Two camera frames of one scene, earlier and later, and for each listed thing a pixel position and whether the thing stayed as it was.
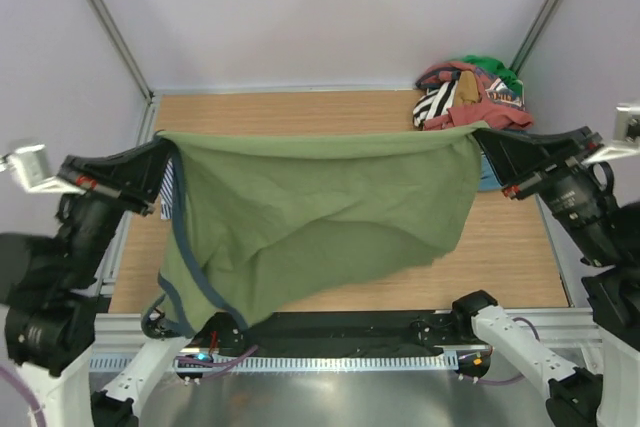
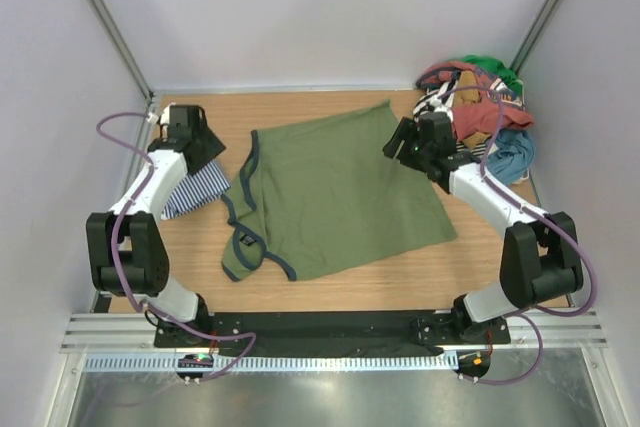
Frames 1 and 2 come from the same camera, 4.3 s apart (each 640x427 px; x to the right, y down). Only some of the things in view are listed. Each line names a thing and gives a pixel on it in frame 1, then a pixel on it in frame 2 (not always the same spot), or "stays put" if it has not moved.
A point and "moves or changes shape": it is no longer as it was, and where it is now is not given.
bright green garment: (511, 81) stays put
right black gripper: (519, 155) to (408, 130)
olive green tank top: (262, 221) moves or changes shape
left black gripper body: (93, 217) to (210, 147)
